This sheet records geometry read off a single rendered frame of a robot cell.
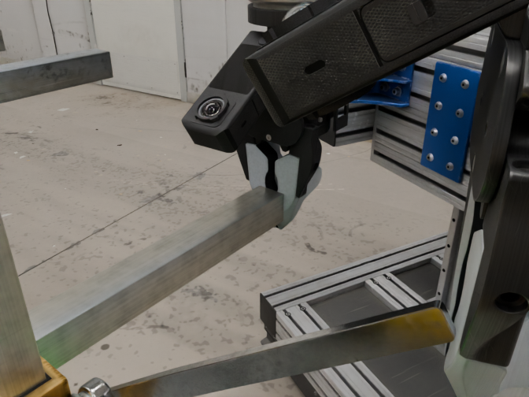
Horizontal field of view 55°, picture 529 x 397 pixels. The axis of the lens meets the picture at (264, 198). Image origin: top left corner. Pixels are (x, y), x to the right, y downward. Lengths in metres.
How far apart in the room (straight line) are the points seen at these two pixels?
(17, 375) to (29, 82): 0.35
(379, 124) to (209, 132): 0.64
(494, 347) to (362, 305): 1.22
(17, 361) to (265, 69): 0.19
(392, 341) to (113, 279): 0.23
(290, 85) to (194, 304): 1.57
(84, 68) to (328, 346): 0.46
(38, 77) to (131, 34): 3.50
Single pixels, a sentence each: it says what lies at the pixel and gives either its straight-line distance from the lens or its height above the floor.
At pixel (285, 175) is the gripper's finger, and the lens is 0.46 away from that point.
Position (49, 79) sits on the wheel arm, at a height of 0.94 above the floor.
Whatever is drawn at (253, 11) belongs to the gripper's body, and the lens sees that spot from 0.43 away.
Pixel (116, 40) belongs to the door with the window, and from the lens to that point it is 4.19.
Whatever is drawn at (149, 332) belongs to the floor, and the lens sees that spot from 1.63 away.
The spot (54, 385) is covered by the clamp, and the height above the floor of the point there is 0.87.
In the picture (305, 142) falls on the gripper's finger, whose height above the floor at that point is 0.92.
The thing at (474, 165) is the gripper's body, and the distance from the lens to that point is 0.17.
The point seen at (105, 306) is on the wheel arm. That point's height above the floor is 0.86.
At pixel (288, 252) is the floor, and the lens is 1.95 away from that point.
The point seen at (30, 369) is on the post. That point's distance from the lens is 0.29.
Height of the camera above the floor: 1.07
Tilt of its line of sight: 27 degrees down
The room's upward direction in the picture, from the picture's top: straight up
